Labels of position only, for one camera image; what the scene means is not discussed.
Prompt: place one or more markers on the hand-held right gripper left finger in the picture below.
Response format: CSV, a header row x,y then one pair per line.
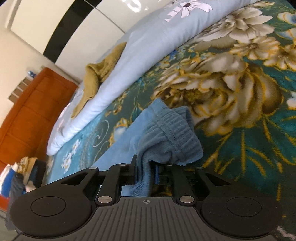
x,y
134,170

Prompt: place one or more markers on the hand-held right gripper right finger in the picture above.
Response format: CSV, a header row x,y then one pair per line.
x,y
157,174

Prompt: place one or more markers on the blue pants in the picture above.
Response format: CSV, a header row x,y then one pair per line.
x,y
166,129

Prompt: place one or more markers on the stack of folded clothes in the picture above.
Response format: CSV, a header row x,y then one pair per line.
x,y
18,180

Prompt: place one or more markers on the mustard knitted garment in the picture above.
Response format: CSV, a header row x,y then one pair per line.
x,y
92,78

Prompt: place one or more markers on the teal floral blanket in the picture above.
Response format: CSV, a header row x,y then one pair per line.
x,y
242,104

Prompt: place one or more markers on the wooden bed headboard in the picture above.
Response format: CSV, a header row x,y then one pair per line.
x,y
34,115

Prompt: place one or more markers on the light blue floral quilt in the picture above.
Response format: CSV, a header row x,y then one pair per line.
x,y
143,46

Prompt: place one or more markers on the plastic water bottle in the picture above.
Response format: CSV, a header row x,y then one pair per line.
x,y
31,74

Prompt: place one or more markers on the white wardrobe with black stripe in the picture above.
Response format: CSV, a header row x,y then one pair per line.
x,y
104,20

